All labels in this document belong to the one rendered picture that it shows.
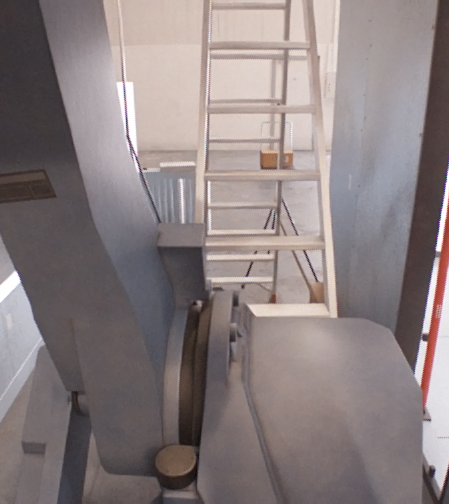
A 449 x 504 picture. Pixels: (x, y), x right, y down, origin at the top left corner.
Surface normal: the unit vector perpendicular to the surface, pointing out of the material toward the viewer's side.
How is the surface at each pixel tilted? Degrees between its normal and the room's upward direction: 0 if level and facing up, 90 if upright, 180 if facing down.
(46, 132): 110
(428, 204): 90
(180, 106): 90
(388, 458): 16
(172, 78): 90
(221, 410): 25
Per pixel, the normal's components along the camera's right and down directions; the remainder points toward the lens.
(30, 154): -0.06, 0.64
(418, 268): -0.04, 0.35
